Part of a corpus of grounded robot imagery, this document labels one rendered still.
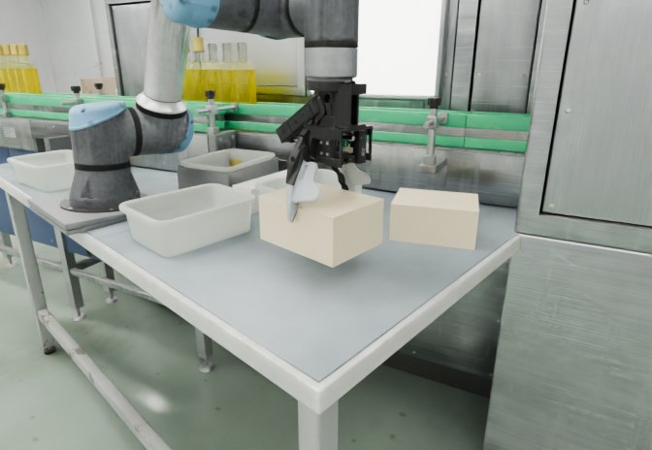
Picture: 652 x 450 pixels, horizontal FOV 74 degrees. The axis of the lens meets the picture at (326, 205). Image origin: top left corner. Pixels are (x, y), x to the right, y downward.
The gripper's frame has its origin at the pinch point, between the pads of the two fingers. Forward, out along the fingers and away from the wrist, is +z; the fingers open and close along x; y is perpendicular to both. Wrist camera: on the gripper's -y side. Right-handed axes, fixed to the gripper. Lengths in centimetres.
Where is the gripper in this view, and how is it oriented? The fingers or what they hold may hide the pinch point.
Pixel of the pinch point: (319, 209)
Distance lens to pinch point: 69.2
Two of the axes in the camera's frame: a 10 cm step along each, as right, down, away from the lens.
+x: 6.7, -2.3, 7.0
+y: 7.4, 2.2, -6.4
